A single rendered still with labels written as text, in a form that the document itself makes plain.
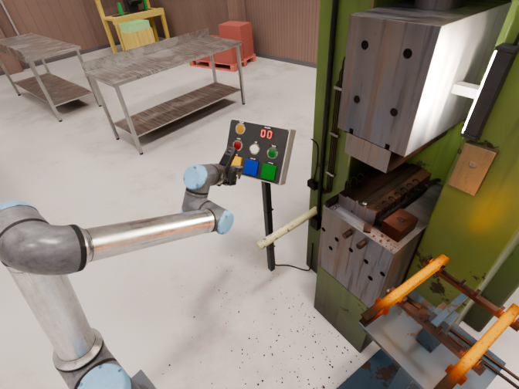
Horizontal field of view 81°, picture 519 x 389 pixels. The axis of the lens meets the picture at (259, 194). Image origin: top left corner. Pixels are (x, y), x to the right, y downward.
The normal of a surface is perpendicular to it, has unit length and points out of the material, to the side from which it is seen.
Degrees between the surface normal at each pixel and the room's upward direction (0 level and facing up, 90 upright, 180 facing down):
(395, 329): 0
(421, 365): 0
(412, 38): 90
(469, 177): 90
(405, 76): 90
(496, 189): 90
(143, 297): 0
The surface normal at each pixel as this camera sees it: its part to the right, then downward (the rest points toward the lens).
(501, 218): -0.80, 0.43
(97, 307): -0.07, -0.77
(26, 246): 0.18, -0.20
